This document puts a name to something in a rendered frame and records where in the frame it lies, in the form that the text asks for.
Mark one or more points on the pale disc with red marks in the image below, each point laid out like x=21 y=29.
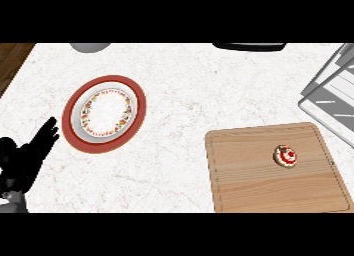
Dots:
x=285 y=156

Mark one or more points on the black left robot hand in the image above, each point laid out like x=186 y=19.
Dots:
x=22 y=163

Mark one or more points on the red round placemat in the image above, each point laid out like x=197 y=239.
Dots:
x=74 y=140

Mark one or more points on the grey round object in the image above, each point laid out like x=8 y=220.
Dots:
x=89 y=47

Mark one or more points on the black flat appliance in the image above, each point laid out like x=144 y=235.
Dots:
x=250 y=46

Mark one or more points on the wooden cutting board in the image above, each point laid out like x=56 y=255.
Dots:
x=263 y=180

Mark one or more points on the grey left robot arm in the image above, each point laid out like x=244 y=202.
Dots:
x=12 y=205

